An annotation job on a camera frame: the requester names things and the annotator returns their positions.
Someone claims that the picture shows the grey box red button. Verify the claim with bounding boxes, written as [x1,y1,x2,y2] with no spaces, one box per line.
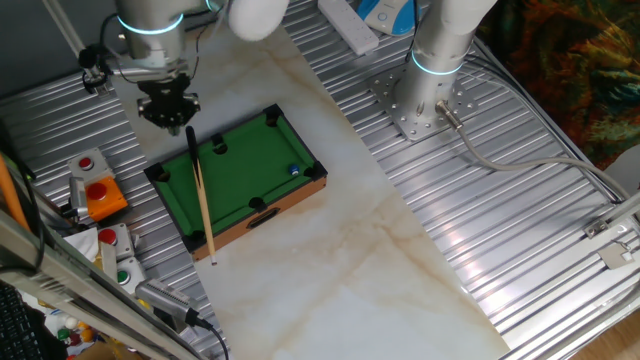
[67,147,115,182]
[97,223,136,261]

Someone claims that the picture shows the white tissue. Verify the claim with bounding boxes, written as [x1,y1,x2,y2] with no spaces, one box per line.
[63,227,101,264]

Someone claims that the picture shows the flat metal plate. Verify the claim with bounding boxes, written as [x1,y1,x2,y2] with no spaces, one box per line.
[597,241,636,271]

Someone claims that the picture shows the thick grey cable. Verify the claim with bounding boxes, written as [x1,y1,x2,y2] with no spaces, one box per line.
[434,99,634,201]

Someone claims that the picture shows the wooden pool cue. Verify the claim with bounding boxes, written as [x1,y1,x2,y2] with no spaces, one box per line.
[185,125,219,266]

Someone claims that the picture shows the orange pole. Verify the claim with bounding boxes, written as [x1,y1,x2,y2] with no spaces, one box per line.
[0,152,31,231]

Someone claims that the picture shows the white box green button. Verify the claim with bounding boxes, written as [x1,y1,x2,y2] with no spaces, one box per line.
[115,256,147,295]

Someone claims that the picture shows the blue white pendant device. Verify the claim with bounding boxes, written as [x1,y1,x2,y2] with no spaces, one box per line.
[357,0,424,37]

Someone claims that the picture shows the white rounded object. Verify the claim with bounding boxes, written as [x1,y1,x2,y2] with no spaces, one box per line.
[602,144,640,197]

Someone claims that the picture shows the small silver camera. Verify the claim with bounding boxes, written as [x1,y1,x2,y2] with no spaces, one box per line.
[68,176,90,219]

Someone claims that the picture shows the small metal bracket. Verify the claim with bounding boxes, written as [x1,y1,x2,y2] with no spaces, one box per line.
[583,218,609,240]

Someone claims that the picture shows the metal pole with clamp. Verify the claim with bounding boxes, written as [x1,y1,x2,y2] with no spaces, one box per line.
[42,0,110,96]

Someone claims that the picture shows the colourful patterned cloth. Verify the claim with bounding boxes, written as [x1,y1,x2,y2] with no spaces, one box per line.
[477,0,640,171]

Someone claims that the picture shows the silver depth camera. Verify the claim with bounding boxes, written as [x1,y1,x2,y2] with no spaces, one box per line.
[134,278,201,334]

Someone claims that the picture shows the thin cable bundle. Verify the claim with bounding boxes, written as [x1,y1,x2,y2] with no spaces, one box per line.
[464,42,626,204]

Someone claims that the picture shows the green mini pool table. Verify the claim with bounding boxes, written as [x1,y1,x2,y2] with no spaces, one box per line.
[143,103,329,262]

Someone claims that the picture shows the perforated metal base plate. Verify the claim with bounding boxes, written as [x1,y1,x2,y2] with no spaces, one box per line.
[369,67,479,143]

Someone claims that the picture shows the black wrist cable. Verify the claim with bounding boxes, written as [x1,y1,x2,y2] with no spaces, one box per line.
[78,12,221,84]

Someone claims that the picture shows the aluminium frame bar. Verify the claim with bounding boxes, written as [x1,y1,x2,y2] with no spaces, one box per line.
[605,192,640,225]
[0,209,201,360]

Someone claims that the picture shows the orange emergency stop box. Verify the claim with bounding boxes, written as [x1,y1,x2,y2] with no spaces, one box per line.
[84,175,130,223]

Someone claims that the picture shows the white power strip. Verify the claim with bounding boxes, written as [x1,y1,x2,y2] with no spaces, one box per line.
[317,0,380,56]

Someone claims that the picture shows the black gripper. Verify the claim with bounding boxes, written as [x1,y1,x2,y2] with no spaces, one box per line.
[135,73,203,138]

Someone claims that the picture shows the black camera cable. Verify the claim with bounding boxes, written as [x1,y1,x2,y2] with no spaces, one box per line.
[192,317,231,360]

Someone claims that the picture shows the black keyboard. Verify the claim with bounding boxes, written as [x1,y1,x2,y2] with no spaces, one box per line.
[0,282,44,360]

